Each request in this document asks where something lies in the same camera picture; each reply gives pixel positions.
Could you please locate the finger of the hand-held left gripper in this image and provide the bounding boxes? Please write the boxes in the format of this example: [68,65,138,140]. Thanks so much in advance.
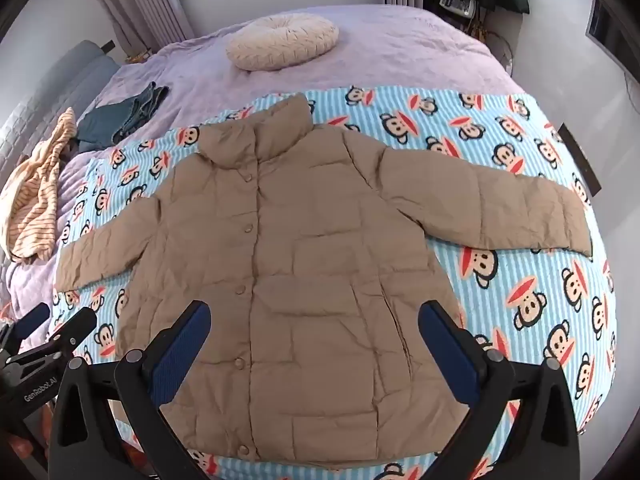
[44,306,98,357]
[15,304,52,337]

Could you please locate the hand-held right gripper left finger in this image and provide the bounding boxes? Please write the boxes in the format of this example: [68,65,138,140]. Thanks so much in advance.
[48,300,213,480]

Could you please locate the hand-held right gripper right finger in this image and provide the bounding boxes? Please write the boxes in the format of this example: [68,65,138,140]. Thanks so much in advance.
[417,300,583,480]

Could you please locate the tan puffer jacket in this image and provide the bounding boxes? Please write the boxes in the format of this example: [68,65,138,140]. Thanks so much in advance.
[54,94,593,463]

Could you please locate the cream striped garment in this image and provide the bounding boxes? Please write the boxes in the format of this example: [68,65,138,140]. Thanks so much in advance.
[0,107,78,262]

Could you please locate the monkey print striped blanket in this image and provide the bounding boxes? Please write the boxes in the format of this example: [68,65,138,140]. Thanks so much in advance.
[60,85,621,480]

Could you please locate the blue jeans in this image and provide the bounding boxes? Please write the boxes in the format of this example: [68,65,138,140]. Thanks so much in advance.
[75,82,170,153]

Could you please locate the black flat strip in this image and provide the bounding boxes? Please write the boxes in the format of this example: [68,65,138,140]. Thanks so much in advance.
[557,122,601,196]

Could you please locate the grey padded headboard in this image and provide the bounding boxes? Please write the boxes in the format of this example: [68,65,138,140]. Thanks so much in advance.
[0,40,121,186]

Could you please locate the purple bed cover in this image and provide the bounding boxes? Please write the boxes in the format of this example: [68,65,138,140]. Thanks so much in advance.
[0,2,526,321]

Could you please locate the round cream pillow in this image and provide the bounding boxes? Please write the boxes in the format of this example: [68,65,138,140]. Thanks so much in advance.
[226,14,340,71]

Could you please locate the cluttered corner shelf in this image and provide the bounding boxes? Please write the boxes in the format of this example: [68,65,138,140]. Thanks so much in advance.
[437,0,478,18]

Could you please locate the wall television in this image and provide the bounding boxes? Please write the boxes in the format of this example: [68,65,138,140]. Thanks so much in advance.
[586,0,608,42]

